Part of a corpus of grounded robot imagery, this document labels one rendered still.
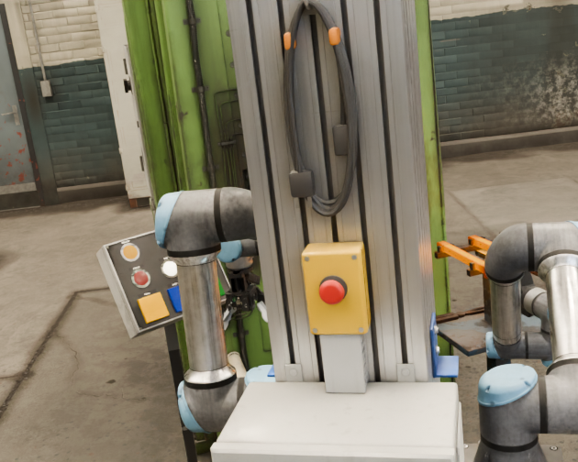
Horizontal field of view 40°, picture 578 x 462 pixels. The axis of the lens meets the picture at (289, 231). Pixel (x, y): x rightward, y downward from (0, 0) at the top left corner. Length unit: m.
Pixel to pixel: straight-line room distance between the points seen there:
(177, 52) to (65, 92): 6.15
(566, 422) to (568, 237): 0.46
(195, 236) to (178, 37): 1.09
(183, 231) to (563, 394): 0.82
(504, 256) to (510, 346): 0.36
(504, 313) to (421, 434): 1.00
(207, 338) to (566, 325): 0.76
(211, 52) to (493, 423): 1.51
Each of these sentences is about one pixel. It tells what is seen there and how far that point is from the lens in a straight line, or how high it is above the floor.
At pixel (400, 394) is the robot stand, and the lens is 1.23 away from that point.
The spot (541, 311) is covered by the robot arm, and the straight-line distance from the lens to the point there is 2.21.
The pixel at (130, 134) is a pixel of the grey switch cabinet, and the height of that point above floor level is 0.75.
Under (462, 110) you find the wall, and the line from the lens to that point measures 8.77.
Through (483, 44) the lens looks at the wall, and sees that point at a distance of 8.76.
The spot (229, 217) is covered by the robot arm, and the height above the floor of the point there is 1.41.
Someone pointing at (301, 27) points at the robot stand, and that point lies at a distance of 1.14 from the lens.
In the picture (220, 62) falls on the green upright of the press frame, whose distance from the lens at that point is 2.62.
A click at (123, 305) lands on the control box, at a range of 2.36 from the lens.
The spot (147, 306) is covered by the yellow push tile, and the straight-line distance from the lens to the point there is 2.34.
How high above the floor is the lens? 1.82
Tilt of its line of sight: 16 degrees down
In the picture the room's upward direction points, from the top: 7 degrees counter-clockwise
